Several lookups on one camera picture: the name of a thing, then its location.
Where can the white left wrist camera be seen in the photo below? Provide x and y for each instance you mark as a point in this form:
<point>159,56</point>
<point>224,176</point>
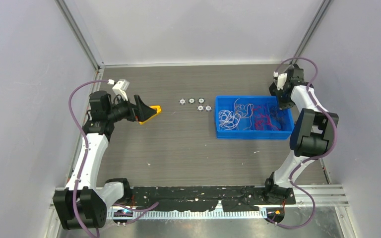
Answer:
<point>119,88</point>

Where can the yellow plastic tool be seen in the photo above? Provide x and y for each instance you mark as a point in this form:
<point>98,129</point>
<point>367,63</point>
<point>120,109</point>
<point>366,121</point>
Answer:
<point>148,113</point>

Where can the blue plastic divided tray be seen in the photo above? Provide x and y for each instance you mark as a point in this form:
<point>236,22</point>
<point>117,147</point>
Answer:
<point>251,117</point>

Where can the black wedge with clear plate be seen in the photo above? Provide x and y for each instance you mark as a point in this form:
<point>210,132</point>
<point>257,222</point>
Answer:
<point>293,70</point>

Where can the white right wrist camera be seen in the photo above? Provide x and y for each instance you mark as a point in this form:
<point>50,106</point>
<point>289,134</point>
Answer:
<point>279,80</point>

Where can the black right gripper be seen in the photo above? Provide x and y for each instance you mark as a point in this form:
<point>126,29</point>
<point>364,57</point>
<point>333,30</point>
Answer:
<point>282,105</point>

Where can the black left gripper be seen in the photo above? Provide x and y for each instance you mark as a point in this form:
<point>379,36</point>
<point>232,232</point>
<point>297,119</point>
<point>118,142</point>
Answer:
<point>142,111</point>

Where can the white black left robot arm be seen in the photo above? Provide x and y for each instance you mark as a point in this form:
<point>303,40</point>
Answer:
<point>80,204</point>

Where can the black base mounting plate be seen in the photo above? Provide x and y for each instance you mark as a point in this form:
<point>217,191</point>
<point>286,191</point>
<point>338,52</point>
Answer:
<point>204,198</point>

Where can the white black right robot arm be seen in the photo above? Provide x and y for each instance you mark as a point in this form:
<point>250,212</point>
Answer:
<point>312,137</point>

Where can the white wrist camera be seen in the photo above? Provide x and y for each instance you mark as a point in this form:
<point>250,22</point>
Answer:
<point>279,80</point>
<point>119,88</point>

